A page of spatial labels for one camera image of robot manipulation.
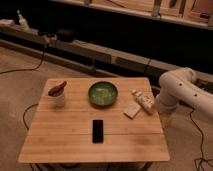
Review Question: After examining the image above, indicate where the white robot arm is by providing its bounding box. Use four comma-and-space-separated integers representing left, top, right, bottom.
155, 67, 213, 128

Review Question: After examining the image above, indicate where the white rectangular block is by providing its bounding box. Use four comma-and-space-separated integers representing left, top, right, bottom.
124, 102, 141, 119

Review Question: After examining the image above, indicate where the wooden table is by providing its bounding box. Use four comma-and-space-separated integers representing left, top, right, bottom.
18, 78, 170, 163

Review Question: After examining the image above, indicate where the green ceramic bowl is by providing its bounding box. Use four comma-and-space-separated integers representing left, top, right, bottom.
88, 81, 118, 107

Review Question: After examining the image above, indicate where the black smartphone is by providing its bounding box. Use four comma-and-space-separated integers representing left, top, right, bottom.
92, 120, 104, 143

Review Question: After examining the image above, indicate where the wooden shelf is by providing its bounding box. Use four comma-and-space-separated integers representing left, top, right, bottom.
52, 0, 213, 31

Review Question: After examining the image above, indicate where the white cup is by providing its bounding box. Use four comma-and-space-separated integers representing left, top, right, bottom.
48, 89, 65, 107

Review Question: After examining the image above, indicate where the brown object in cup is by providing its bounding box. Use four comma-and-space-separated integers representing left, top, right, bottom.
48, 81, 67, 96

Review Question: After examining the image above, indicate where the black device on ledge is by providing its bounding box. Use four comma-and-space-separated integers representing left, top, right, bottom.
56, 29, 75, 42

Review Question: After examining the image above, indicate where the white spray bottle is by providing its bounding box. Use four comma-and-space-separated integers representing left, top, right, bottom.
17, 11, 30, 31

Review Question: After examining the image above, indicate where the black cable on floor right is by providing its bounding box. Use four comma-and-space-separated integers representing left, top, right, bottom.
189, 109, 213, 171

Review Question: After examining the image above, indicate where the black cable on floor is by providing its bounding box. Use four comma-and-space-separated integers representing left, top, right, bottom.
22, 102, 40, 131
189, 109, 213, 171

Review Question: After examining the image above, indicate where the black cable on floor left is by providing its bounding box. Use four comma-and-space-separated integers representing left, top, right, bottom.
22, 102, 40, 131

